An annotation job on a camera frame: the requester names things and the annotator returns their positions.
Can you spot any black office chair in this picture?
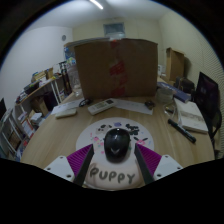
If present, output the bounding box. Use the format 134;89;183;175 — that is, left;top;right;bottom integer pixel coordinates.
194;71;223;158

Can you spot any large brown cardboard box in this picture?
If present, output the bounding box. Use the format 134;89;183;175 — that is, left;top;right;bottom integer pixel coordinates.
73;38;159;100

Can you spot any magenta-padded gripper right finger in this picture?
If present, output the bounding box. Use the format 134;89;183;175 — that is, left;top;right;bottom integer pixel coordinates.
133;143;184;186

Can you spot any wooden shelf unit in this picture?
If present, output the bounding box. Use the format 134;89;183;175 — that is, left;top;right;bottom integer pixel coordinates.
0;61;73;161

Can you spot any blue book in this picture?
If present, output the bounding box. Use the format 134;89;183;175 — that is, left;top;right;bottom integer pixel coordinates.
156;81;193;104

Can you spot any black computer mouse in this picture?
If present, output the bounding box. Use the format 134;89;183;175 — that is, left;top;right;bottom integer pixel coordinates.
103;127;132;164

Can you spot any white remote control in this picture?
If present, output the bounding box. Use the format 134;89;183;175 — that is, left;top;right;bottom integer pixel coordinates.
87;98;118;116

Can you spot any printed beige mouse pad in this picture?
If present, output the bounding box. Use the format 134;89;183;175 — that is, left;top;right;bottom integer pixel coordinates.
75;117;155;192

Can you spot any clear plastic container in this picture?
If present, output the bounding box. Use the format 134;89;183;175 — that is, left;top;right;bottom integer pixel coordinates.
156;88;174;104

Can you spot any ceiling tube light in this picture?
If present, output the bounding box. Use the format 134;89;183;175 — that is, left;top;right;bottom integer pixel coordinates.
89;0;104;10

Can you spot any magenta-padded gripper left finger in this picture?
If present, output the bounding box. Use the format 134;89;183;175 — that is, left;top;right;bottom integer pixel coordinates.
43;143;95;186

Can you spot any window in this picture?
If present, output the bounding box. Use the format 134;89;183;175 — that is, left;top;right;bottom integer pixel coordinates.
103;22;127;39

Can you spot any white paper sheet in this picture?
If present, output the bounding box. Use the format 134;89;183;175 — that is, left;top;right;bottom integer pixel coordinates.
50;99;84;115
114;98;154;116

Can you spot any white open book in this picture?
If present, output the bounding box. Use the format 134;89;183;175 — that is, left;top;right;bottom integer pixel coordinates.
173;98;209;134

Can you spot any tall open cardboard box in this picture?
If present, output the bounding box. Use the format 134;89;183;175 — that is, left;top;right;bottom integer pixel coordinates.
165;47;186;83

